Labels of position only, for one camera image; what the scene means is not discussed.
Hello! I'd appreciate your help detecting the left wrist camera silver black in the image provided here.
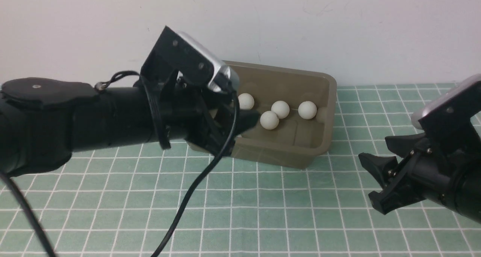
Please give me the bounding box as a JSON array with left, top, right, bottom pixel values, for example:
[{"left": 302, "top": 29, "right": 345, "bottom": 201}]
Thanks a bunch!
[{"left": 141, "top": 26, "right": 239, "bottom": 93}]

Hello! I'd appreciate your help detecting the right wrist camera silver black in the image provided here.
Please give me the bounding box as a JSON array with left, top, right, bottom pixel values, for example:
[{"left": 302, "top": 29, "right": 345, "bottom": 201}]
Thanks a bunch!
[{"left": 411, "top": 74, "right": 481, "bottom": 142}]

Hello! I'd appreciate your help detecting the white ping-pong ball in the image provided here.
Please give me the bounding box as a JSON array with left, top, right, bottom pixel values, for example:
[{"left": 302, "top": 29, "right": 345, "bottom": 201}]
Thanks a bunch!
[
  {"left": 298, "top": 101, "right": 318, "bottom": 120},
  {"left": 238, "top": 93, "right": 255, "bottom": 110},
  {"left": 270, "top": 101, "right": 290, "bottom": 119}
]

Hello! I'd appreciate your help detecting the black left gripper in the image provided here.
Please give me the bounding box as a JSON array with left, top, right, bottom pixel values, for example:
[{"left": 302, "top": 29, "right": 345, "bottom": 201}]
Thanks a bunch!
[{"left": 150, "top": 79, "right": 260, "bottom": 156}]

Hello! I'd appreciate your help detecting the black left camera cable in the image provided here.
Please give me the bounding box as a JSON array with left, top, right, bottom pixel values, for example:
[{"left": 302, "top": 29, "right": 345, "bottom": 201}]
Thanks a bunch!
[{"left": 0, "top": 71, "right": 241, "bottom": 257}]

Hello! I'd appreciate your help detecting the green checked tablecloth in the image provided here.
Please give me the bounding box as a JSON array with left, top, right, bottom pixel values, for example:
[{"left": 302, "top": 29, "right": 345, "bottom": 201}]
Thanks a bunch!
[{"left": 15, "top": 83, "right": 481, "bottom": 257}]

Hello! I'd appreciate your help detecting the white ping-pong ball logo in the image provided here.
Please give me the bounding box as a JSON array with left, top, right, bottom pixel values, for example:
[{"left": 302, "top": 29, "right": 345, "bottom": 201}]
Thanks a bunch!
[{"left": 260, "top": 111, "right": 279, "bottom": 130}]

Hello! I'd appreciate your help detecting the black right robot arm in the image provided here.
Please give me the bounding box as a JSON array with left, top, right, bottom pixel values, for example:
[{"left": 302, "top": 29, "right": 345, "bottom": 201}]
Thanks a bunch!
[{"left": 358, "top": 133, "right": 480, "bottom": 223}]

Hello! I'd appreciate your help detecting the olive green plastic bin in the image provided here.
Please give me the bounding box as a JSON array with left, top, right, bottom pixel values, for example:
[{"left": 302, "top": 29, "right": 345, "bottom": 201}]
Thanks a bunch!
[{"left": 226, "top": 61, "right": 337, "bottom": 169}]

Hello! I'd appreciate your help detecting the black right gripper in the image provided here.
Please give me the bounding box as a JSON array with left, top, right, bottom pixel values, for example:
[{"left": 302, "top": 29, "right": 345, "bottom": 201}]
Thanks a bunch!
[{"left": 358, "top": 133, "right": 474, "bottom": 215}]

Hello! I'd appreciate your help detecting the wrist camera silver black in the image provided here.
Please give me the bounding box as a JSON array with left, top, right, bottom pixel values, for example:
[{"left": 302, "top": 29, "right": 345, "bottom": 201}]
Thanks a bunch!
[
  {"left": 411, "top": 74, "right": 481, "bottom": 142},
  {"left": 141, "top": 26, "right": 239, "bottom": 93}
]

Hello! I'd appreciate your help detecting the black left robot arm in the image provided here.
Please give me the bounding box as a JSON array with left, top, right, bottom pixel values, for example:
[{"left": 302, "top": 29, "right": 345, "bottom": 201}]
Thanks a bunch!
[{"left": 0, "top": 78, "right": 234, "bottom": 177}]

